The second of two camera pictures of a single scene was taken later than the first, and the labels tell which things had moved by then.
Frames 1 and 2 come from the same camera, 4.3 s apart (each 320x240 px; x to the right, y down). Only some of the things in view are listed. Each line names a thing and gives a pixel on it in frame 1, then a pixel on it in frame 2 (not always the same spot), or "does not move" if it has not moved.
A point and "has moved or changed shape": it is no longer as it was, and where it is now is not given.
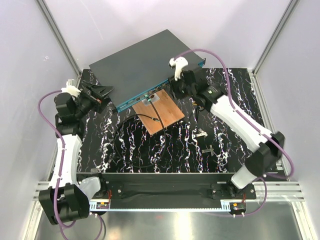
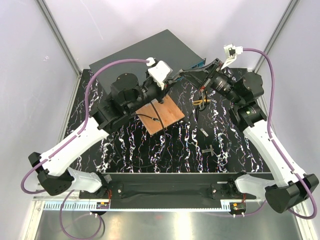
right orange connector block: (238, 206) does not move
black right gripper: (174, 84) -> (198, 76)
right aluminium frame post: (290, 7) does not move
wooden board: (168, 111) does not move
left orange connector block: (102, 205) does not move
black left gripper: (101, 91) -> (168, 83)
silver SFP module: (201, 133) has moved or changed shape
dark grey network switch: (142, 68) does not move
